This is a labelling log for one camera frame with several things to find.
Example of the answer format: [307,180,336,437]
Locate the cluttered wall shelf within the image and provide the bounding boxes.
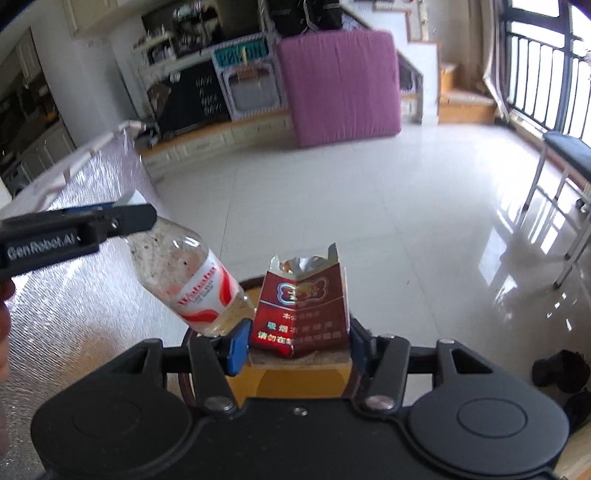
[133,0,271,71]

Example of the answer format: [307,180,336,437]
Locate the wooden staircase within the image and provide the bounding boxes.
[397,39,498,125]

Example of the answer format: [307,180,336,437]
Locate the clear plastic bottle red label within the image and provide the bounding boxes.
[115,190,257,337]

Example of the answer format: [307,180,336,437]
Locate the person's left hand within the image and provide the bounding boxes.
[0,277,16,384]

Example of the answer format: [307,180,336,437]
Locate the red cigarette pack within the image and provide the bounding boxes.
[248,242,352,360]

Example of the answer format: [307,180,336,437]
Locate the round wooden waste bin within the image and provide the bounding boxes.
[178,276,370,403]

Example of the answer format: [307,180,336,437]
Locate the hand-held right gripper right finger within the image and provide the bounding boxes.
[348,318,498,415]

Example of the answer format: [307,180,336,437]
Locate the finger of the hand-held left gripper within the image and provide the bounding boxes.
[76,203,158,244]
[46,204,121,219]

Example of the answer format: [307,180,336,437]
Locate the black chalkboard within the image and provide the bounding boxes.
[154,60,232,138]

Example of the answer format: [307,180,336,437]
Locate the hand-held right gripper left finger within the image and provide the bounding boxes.
[99,318,253,415]

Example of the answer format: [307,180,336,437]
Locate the low white drawer platform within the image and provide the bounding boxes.
[141,110,297,182]

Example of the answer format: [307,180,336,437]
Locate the black balcony railing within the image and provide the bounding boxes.
[503,0,591,139]

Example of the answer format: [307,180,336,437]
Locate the patterned toy kitchen box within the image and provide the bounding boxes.
[211,31,290,123]

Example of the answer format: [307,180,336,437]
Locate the black shoe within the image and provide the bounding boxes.
[531,348,591,394]
[560,391,591,432]

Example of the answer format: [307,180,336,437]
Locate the kitchen cabinets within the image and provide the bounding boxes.
[0,27,78,197]

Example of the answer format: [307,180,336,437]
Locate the silver foil mat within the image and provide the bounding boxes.
[0,136,197,480]

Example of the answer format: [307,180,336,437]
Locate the white fence panel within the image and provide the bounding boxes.
[0,117,148,214]

